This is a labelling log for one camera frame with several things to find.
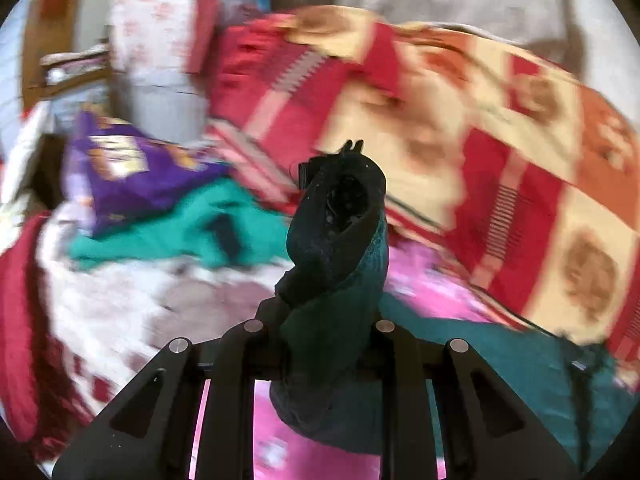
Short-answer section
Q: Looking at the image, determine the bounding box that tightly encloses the dark green garment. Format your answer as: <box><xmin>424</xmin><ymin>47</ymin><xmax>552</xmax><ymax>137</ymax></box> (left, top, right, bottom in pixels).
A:
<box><xmin>269</xmin><ymin>140</ymin><xmax>626</xmax><ymax>476</ymax></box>

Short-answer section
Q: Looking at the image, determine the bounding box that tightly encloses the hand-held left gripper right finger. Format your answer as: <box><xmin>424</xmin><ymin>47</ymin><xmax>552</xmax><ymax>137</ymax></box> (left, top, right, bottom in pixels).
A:
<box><xmin>376</xmin><ymin>320</ymin><xmax>587</xmax><ymax>480</ymax></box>

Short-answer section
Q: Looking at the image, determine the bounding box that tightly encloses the red and cream patterned blanket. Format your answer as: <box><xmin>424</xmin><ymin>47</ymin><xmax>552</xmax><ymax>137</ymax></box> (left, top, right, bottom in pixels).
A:
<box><xmin>207</xmin><ymin>5</ymin><xmax>640</xmax><ymax>383</ymax></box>

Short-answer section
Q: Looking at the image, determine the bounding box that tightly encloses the wooden shelf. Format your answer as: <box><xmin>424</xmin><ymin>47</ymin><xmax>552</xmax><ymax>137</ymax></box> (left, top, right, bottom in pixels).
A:
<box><xmin>22</xmin><ymin>0</ymin><xmax>115</xmax><ymax>107</ymax></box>

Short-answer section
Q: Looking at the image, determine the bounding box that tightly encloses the white and maroon blanket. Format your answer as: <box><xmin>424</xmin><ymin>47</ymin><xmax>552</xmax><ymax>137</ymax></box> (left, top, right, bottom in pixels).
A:
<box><xmin>0</xmin><ymin>200</ymin><xmax>283</xmax><ymax>463</ymax></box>

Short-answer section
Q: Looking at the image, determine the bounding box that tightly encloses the pink penguin print blanket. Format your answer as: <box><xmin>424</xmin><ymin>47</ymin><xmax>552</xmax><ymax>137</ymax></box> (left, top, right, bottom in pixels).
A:
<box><xmin>185</xmin><ymin>240</ymin><xmax>531</xmax><ymax>480</ymax></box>

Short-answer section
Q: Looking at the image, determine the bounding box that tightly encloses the purple printed cloth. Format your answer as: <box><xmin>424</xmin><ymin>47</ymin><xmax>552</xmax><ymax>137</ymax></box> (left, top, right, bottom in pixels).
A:
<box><xmin>65</xmin><ymin>111</ymin><xmax>232</xmax><ymax>237</ymax></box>

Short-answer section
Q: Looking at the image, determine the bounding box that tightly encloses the teal cloth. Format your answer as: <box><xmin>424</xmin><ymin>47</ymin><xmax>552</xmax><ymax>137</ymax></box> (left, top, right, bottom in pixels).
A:
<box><xmin>70</xmin><ymin>179</ymin><xmax>297</xmax><ymax>272</ymax></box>

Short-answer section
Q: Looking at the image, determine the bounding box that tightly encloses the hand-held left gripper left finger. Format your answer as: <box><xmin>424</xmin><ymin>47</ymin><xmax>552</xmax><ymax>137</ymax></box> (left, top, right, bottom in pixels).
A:
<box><xmin>52</xmin><ymin>297</ymin><xmax>288</xmax><ymax>480</ymax></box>

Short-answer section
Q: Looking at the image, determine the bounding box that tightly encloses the white floral hanging cloth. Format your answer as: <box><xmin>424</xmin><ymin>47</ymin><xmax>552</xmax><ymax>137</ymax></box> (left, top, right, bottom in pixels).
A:
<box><xmin>106</xmin><ymin>0</ymin><xmax>222</xmax><ymax>92</ymax></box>

